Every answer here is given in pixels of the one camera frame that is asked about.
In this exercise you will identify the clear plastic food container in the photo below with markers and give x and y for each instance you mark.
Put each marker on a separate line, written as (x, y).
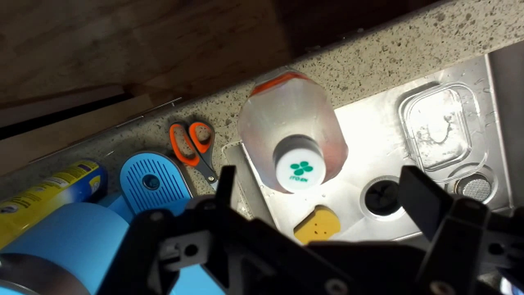
(436, 124)

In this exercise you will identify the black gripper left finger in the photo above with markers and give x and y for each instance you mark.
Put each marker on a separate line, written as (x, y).
(218, 256)

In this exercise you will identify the steel sink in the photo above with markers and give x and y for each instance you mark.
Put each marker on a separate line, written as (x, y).
(360, 141)

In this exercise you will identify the black sink drain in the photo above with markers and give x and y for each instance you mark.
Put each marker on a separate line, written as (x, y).
(380, 195)

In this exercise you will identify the yellow and blue foil box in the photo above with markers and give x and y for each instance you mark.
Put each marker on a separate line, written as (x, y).
(43, 193)

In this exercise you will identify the yellow sponge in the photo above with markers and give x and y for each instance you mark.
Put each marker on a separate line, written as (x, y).
(318, 224)

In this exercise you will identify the clear bottle with orange label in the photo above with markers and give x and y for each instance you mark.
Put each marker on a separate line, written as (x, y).
(295, 131)

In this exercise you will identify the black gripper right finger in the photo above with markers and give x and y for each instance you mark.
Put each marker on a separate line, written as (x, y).
(463, 246)

